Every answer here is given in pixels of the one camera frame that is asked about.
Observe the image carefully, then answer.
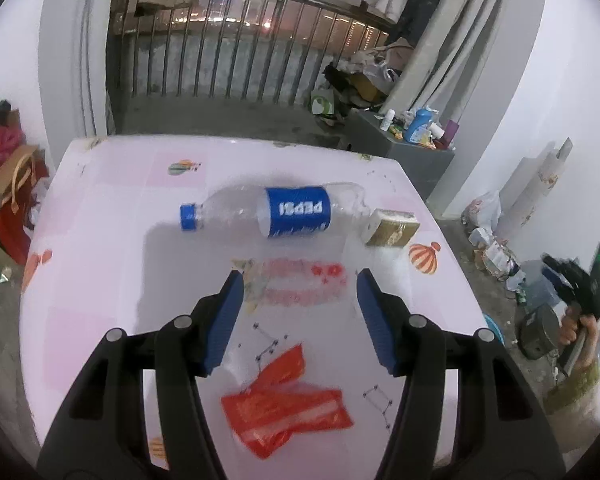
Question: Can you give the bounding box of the white plastic bag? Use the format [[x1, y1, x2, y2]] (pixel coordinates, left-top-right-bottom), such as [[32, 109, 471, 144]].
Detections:
[[462, 190, 502, 233]]

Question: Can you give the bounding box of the clear wrapper red print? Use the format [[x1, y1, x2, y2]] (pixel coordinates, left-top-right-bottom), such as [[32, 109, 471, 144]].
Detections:
[[232, 257, 351, 313]]

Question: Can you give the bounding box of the small red wrapper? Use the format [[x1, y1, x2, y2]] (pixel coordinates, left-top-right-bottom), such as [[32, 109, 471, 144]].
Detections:
[[250, 342, 308, 393]]

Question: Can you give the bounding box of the rolled printed paper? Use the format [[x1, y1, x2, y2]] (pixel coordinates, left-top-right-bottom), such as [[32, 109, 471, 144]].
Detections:
[[500, 137, 576, 226]]

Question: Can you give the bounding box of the blue lotion bottle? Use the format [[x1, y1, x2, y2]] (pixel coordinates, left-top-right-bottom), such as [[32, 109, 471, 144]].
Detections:
[[404, 107, 433, 143]]

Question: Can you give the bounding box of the clear plastic bottle blue label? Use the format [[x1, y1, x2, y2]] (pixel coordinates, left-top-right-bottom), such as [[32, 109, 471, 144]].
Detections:
[[180, 182, 373, 240]]

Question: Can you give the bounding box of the grey cabinet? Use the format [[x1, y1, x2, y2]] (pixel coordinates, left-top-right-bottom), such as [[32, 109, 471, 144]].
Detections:
[[352, 110, 456, 201]]

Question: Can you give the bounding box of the small gold box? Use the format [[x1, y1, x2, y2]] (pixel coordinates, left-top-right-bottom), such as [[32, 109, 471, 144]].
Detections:
[[364, 208, 422, 248]]

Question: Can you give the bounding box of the brown paper bag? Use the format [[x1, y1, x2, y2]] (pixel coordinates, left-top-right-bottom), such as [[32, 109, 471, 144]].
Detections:
[[0, 144, 48, 213]]

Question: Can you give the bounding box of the large red wrapper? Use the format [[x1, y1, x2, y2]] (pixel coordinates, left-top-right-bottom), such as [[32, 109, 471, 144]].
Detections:
[[220, 381, 355, 461]]

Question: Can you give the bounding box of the balcony clutter pile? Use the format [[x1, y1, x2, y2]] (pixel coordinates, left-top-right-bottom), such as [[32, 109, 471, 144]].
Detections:
[[310, 37, 416, 126]]

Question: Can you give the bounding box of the blue plastic basket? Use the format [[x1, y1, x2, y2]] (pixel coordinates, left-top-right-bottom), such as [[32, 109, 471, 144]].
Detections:
[[482, 312, 506, 346]]

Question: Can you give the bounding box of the person's right forearm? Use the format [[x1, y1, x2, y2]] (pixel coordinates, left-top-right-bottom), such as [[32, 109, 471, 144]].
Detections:
[[542, 360, 600, 461]]

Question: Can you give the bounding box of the pile of colourful bags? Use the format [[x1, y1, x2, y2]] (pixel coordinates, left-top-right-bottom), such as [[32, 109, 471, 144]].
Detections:
[[0, 101, 51, 286]]

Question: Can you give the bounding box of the green white carton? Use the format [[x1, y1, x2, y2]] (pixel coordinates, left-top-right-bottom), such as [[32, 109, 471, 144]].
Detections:
[[310, 89, 336, 116]]

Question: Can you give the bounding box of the pale curtain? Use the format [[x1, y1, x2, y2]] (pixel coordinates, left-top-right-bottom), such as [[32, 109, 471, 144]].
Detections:
[[395, 0, 513, 116]]

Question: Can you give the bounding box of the metal balcony railing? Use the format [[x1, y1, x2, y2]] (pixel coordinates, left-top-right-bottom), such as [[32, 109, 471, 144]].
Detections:
[[107, 0, 391, 108]]

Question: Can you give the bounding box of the clear water jug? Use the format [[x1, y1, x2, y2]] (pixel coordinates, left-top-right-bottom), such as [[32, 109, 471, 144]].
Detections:
[[522, 260, 563, 311]]

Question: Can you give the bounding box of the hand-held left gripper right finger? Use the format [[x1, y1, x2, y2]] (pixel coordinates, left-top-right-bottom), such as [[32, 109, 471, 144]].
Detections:
[[356, 268, 566, 480]]

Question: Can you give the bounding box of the person's right hand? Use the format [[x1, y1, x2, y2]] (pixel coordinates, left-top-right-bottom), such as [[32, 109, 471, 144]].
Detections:
[[557, 311, 600, 376]]

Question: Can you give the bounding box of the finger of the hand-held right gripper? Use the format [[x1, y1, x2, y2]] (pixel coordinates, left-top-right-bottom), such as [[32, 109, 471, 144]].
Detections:
[[541, 254, 581, 283], [541, 266, 573, 307]]

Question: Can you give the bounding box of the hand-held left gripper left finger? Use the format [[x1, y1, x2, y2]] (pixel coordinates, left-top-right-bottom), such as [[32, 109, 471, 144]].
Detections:
[[36, 270, 246, 480]]

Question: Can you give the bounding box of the pile of floor packets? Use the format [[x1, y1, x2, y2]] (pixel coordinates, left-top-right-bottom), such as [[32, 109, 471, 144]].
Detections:
[[472, 230, 523, 281]]

